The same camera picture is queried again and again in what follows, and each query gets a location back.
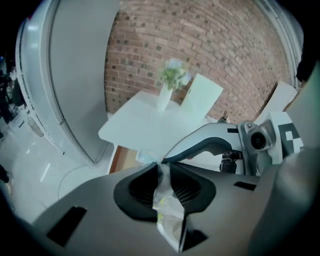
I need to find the black pen holder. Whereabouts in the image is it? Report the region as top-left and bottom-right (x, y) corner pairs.
(217, 111), (232, 124)

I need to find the white low cabinet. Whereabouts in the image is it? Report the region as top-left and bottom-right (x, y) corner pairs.
(256, 80), (299, 124)

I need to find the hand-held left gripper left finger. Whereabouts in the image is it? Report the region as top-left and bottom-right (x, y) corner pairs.
(31, 161), (163, 256)

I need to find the clear plastic bag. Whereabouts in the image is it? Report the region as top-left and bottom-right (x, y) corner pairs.
(136, 148), (188, 253)

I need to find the white vase with flowers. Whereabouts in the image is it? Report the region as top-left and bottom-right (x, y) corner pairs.
(155, 57), (194, 113)

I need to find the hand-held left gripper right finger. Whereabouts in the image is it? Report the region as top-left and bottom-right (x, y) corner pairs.
(161, 161), (262, 256)

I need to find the white curved desk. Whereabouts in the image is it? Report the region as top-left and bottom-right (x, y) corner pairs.
(97, 89), (227, 162)

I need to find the grey partition panel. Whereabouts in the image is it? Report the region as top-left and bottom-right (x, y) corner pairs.
(15, 0), (121, 165)

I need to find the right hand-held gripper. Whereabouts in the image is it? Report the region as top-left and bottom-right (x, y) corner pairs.
(161, 110), (305, 176)

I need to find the white upright box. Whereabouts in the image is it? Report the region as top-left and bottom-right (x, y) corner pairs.
(179, 72), (225, 121)

